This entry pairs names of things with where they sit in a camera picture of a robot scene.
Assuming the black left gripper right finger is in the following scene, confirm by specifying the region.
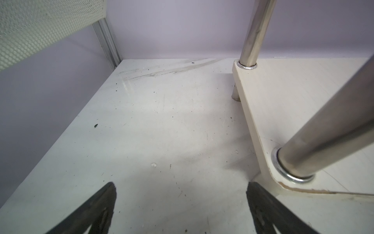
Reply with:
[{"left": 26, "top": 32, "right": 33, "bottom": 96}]
[{"left": 246, "top": 182, "right": 317, "bottom": 234}]

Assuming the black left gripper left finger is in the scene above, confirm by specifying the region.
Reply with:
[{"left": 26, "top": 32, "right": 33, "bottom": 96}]
[{"left": 47, "top": 182, "right": 117, "bottom": 234}]

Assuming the white two-tier rack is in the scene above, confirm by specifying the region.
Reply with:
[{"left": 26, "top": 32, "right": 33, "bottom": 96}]
[{"left": 232, "top": 1, "right": 374, "bottom": 202}]

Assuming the aluminium frame profile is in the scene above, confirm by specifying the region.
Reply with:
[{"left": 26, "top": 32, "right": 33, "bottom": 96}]
[{"left": 93, "top": 18, "right": 122, "bottom": 71}]

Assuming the white mesh wall shelf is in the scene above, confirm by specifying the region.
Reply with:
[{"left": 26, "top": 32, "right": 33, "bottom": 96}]
[{"left": 1, "top": 0, "right": 107, "bottom": 70}]

